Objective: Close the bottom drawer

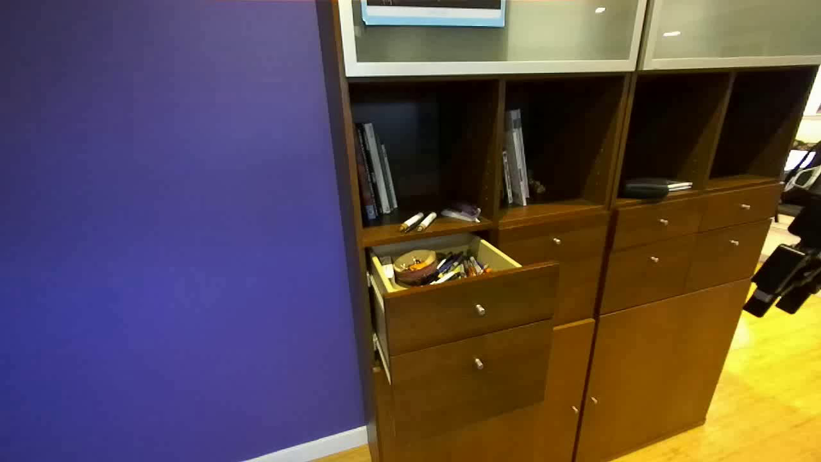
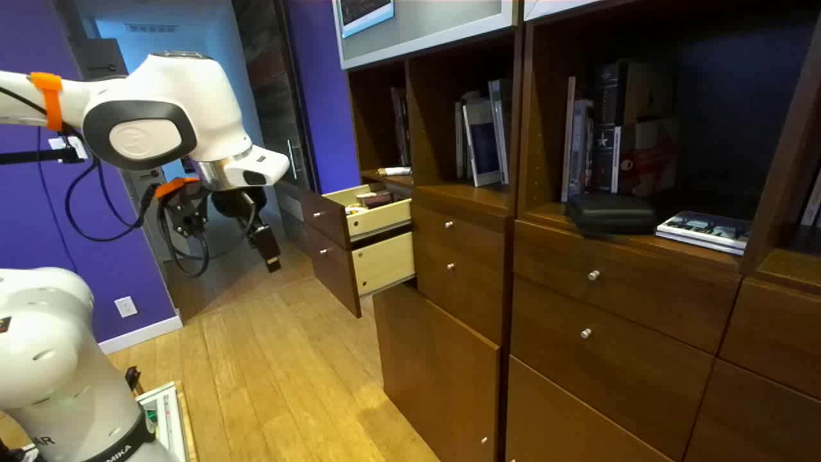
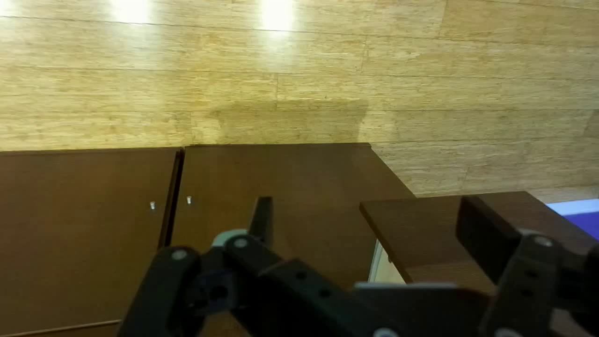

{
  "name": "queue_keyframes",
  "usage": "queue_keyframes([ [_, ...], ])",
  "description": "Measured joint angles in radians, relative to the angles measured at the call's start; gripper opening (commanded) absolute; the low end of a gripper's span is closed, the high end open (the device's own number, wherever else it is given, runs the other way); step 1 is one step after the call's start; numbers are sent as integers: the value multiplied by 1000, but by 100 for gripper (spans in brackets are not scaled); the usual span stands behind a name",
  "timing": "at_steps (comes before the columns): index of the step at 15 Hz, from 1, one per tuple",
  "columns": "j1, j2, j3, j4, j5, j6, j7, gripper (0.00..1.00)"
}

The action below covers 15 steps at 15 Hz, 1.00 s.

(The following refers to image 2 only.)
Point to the silver drawer knob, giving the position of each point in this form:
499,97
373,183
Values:
594,275
484,439
449,267
447,224
585,332

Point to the flat lying white book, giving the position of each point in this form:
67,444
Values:
703,233

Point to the black zip case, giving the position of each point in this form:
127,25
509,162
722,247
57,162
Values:
611,211

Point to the black wrist camera orange mount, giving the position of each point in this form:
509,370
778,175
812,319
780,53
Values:
182,208

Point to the dark object in drawer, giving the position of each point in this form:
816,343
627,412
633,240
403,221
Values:
373,198

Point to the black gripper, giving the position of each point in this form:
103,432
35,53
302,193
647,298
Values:
232,202

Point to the white wall outlet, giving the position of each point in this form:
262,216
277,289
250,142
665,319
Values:
127,306

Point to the light upright books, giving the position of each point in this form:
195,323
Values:
812,202

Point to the pale upright book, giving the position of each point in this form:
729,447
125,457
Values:
499,130

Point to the grey upright book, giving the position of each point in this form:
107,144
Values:
581,156

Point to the black upright binder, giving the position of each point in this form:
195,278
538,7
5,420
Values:
608,130

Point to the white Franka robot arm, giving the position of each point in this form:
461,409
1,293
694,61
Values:
180,104

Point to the dark wooden cabinet unit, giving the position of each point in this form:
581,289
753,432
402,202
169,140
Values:
617,343

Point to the framed wall picture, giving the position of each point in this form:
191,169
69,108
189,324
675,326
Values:
364,15

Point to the dark upright books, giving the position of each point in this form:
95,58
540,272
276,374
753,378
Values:
399,125

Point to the small white shelf item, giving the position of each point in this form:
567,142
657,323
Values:
394,170

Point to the thin white upright book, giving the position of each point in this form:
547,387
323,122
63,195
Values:
567,142

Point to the red brown box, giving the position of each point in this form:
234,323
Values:
653,136

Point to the white floor box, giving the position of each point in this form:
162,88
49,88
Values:
168,420

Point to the wooden drawer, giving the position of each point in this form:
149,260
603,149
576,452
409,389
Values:
326,216
335,272

